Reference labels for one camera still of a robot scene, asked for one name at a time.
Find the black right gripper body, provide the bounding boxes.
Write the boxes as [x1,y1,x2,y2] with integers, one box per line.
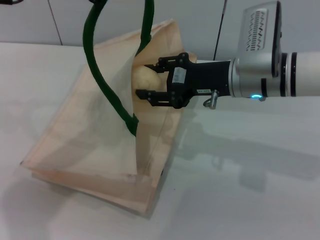
[166,59,235,101]

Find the round egg yolk pastry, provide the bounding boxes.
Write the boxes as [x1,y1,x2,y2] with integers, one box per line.
[130,65,161,92]

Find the green rope bag handle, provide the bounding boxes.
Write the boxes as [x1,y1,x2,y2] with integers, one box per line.
[83,0,155,137]

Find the cream fabric handbag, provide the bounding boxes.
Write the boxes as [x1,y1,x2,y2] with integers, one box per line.
[19,18,199,220]

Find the silver connector plug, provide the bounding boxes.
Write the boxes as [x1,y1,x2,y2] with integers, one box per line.
[203,89,220,111]

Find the silver vented wrist camera box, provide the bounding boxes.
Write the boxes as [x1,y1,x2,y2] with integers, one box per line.
[236,0,284,77]

